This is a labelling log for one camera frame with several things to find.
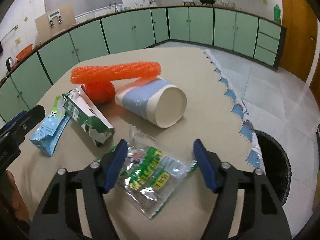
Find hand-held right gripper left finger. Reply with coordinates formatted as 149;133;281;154
29;139;128;240

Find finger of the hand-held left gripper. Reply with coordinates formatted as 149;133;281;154
0;110;28;133
9;104;46;144

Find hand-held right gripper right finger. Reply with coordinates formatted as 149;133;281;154
193;139;293;240

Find light blue milk carton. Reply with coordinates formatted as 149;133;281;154
29;95;72;157

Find green printed plastic wrapper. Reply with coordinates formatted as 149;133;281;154
94;124;198;220

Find green milk carton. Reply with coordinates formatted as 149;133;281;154
62;85;116;147

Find black trash bin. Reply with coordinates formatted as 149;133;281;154
252;129;292;205

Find short orange foam net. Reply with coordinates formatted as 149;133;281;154
84;81;116;105

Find blue white paper cup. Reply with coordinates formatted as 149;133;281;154
115;76;187;129

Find long orange foam net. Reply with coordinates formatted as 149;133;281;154
70;61;162;85

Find person's left forearm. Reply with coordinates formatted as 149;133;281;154
5;170;30;222

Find white patterned under cloth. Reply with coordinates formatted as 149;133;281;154
204;49;267;173

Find orange basket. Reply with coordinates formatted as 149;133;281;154
15;44;34;61

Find table with beige cloth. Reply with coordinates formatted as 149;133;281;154
5;46;265;240

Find wooden board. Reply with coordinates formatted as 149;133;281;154
35;4;77;43

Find green lower kitchen cabinets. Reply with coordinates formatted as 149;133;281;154
0;4;287;124

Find wide wooden door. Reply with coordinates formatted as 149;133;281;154
279;0;320;83

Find green bottle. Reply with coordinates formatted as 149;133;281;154
273;4;282;25

